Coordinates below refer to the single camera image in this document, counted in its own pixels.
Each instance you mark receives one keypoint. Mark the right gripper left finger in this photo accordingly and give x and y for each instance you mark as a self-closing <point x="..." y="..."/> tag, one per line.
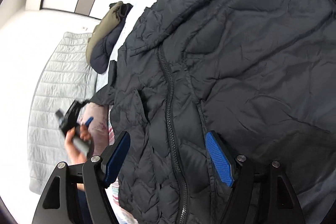
<point x="59" y="201"/>

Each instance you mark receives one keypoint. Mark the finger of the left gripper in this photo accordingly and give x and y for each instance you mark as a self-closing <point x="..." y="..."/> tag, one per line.
<point x="88" y="122"/>

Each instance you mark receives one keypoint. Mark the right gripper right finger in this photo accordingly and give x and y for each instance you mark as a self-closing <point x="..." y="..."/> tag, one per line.
<point x="259" y="193"/>

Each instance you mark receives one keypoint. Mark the black quilted puffer jacket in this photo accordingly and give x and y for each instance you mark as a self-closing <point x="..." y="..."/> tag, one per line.
<point x="261" y="73"/>

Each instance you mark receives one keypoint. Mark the person left hand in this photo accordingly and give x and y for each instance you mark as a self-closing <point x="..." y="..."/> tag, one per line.
<point x="75" y="156"/>

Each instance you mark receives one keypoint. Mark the pink floral pillow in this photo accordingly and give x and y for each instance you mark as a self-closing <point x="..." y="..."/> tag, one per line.
<point x="100" y="128"/>

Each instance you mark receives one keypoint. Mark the patterned red green bedspread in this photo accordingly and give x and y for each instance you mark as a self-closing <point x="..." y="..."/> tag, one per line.
<point x="121" y="214"/>

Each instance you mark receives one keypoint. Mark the grey quilted headboard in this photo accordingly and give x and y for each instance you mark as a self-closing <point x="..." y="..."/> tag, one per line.
<point x="66" y="77"/>

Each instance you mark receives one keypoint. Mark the olive and navy jacket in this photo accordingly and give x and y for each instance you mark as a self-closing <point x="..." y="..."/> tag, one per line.
<point x="105" y="36"/>

